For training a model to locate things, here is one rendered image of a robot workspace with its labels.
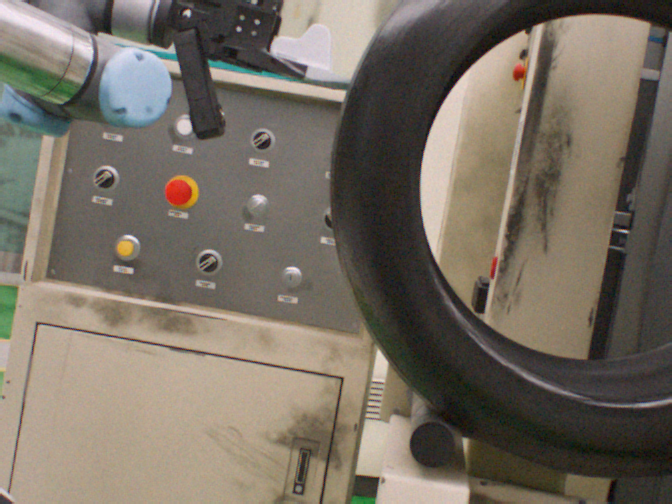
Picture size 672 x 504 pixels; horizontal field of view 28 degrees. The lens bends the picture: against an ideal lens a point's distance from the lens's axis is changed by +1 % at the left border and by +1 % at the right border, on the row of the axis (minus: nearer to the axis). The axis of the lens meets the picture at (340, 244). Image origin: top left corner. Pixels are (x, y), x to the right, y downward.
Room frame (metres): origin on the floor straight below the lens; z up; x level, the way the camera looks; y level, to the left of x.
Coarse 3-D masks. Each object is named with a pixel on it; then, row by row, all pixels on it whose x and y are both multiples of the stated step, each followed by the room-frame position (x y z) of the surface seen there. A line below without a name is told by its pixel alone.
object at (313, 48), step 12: (312, 36) 1.40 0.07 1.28; (324, 36) 1.40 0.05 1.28; (276, 48) 1.40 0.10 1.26; (288, 48) 1.40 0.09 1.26; (300, 48) 1.40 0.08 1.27; (312, 48) 1.40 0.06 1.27; (324, 48) 1.40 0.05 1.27; (300, 60) 1.39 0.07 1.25; (312, 60) 1.40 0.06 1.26; (324, 60) 1.40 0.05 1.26; (312, 72) 1.39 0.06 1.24; (324, 72) 1.39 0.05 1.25; (324, 84) 1.40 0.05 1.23; (336, 84) 1.40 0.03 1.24
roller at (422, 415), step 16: (416, 400) 1.50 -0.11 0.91; (416, 416) 1.39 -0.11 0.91; (432, 416) 1.35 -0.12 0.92; (416, 432) 1.31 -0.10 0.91; (432, 432) 1.31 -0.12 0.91; (448, 432) 1.31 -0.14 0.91; (416, 448) 1.31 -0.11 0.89; (432, 448) 1.31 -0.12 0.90; (448, 448) 1.31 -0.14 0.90; (432, 464) 1.31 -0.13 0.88
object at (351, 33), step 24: (288, 0) 2.07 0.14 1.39; (312, 0) 2.06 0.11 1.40; (336, 0) 2.06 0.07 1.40; (360, 0) 2.06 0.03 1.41; (384, 0) 2.06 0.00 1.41; (288, 24) 2.06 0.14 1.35; (312, 24) 2.06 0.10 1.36; (336, 24) 2.06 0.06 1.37; (360, 24) 2.06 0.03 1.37; (144, 48) 2.07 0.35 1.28; (336, 48) 2.06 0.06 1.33; (360, 48) 2.06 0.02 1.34; (240, 72) 2.07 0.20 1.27; (264, 72) 2.06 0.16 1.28; (336, 72) 2.06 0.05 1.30
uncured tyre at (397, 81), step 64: (448, 0) 1.29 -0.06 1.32; (512, 0) 1.28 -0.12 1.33; (576, 0) 1.56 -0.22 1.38; (640, 0) 1.55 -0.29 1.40; (384, 64) 1.31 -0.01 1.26; (448, 64) 1.29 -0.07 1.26; (384, 128) 1.29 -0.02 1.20; (384, 192) 1.29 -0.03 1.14; (384, 256) 1.29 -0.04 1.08; (384, 320) 1.31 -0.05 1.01; (448, 320) 1.28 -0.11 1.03; (448, 384) 1.30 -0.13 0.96; (512, 384) 1.28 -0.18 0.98; (576, 384) 1.55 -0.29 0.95; (640, 384) 1.54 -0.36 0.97; (512, 448) 1.32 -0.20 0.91; (576, 448) 1.29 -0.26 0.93; (640, 448) 1.28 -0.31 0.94
